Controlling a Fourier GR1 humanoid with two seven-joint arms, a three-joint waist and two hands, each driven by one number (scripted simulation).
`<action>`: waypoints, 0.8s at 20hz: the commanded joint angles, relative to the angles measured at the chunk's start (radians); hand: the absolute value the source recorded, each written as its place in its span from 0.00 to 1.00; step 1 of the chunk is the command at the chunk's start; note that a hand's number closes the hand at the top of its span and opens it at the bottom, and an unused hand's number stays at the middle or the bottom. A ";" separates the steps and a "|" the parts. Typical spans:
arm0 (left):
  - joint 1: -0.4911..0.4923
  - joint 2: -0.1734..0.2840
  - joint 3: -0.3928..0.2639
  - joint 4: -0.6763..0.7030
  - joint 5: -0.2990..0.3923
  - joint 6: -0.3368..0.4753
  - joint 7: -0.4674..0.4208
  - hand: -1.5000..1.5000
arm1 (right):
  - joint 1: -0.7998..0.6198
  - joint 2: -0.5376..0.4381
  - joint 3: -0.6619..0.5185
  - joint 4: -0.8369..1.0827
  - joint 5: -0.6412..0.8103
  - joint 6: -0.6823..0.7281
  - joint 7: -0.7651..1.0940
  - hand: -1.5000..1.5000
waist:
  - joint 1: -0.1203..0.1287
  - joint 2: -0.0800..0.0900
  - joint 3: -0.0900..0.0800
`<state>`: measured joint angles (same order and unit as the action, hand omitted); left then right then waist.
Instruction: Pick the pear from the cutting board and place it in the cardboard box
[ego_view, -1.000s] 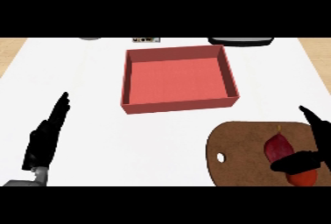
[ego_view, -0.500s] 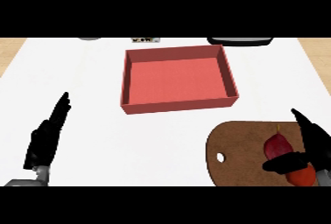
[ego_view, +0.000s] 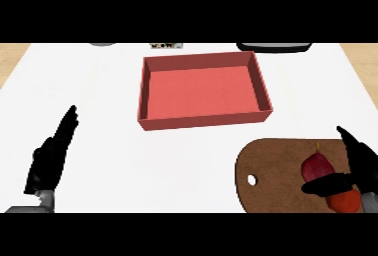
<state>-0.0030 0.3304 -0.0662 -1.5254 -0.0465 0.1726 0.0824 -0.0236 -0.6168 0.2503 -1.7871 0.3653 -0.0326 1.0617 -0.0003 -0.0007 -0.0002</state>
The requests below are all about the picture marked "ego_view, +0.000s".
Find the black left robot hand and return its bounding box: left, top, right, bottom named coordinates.
left=22, top=105, right=80, bottom=196

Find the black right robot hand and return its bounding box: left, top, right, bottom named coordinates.
left=300, top=125, right=378, bottom=198

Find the red pear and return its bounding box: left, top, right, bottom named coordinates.
left=300, top=142, right=363, bottom=214

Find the brown wooden cutting board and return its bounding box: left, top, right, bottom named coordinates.
left=235, top=137, right=366, bottom=214

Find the red cardboard box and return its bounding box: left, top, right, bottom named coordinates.
left=136, top=50, right=275, bottom=132

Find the small printed box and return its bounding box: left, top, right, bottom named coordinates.
left=149, top=42, right=185, bottom=50

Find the black and grey appliance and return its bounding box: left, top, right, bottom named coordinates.
left=235, top=42, right=315, bottom=54

